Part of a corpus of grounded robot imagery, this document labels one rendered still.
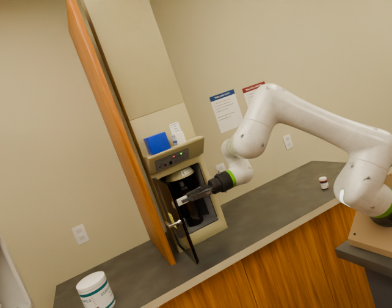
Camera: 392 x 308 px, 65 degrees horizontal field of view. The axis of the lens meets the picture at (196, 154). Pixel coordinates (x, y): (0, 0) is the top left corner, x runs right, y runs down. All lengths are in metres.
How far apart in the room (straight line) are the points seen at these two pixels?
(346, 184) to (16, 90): 1.78
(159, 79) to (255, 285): 1.18
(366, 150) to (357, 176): 0.10
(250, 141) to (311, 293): 1.13
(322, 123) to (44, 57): 1.61
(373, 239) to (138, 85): 1.26
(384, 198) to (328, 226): 0.74
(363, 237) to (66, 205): 1.60
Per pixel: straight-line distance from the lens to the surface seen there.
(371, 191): 1.17
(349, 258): 1.39
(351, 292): 2.16
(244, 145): 1.06
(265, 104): 1.09
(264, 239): 1.63
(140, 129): 1.63
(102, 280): 1.54
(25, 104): 2.06
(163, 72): 1.70
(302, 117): 1.12
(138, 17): 1.76
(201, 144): 1.63
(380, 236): 1.35
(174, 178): 1.72
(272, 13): 2.69
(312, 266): 1.91
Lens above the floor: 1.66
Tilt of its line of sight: 8 degrees down
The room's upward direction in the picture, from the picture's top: 19 degrees counter-clockwise
